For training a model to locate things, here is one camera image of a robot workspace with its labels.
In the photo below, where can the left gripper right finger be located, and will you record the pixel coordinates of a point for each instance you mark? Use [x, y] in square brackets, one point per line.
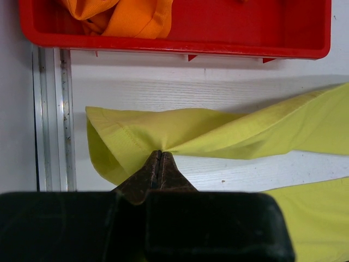
[170, 178]

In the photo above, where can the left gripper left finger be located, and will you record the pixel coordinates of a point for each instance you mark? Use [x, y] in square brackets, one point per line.
[135, 188]

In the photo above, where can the yellow-green trousers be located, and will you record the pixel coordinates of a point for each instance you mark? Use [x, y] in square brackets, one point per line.
[316, 214]

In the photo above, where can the orange trousers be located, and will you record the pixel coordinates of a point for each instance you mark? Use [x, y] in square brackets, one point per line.
[124, 18]

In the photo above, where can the red plastic bin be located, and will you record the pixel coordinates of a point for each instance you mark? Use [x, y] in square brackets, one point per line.
[263, 29]

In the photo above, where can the aluminium frame rail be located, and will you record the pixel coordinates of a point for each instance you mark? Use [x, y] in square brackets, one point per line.
[54, 122]

